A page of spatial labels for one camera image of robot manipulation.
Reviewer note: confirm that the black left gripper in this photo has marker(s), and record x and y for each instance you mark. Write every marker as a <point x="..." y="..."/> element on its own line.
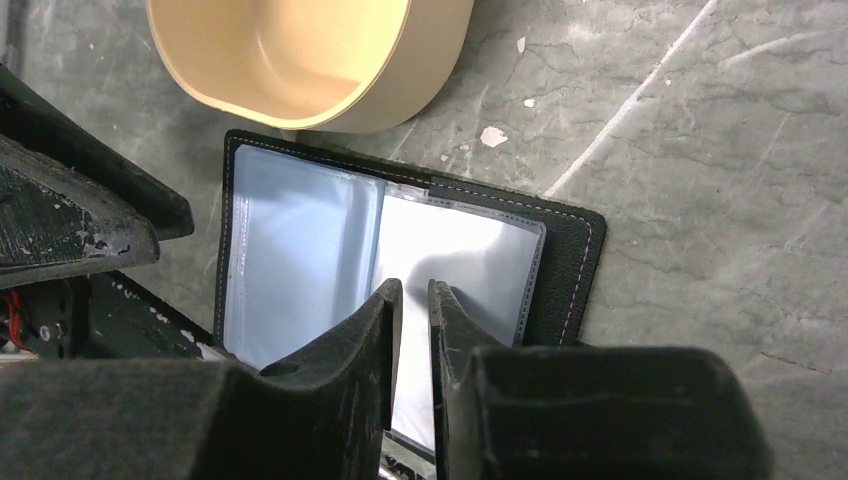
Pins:
<point x="57" y="223"/>

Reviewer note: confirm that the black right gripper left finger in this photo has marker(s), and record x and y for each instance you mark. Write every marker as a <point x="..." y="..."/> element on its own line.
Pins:
<point x="319" y="413"/>

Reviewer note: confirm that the beige oval tray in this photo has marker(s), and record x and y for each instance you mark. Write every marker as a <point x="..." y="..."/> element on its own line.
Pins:
<point x="344" y="66"/>

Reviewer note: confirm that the black leather card holder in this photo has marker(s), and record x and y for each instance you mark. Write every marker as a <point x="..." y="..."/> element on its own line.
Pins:
<point x="308" y="235"/>

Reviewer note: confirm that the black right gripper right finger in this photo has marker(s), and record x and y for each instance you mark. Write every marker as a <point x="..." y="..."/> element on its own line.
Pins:
<point x="584" y="412"/>

